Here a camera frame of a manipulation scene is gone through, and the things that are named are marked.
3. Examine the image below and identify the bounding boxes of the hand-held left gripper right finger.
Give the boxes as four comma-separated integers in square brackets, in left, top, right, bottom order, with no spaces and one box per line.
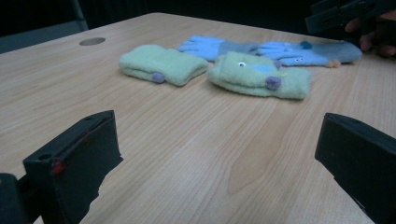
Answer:
[314,112,396,224]

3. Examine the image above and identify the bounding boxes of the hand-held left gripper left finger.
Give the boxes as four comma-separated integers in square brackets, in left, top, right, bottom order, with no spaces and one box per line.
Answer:
[21,109,124,224]

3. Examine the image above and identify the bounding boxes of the blue glove with gray cuff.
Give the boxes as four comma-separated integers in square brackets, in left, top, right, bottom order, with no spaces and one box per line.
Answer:
[256,40,363,69]
[177,35,261,63]

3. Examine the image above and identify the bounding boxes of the green fuzzy glove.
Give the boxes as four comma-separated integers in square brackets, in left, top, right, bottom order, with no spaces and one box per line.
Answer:
[206,50,313,101]
[118,44,210,87]

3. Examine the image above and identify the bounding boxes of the gray round table grommet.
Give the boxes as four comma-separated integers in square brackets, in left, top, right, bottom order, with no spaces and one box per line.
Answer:
[78,36,106,47]

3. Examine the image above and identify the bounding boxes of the white metal desk frame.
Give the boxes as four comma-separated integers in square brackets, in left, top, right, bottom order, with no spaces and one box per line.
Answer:
[69,0,90,32]

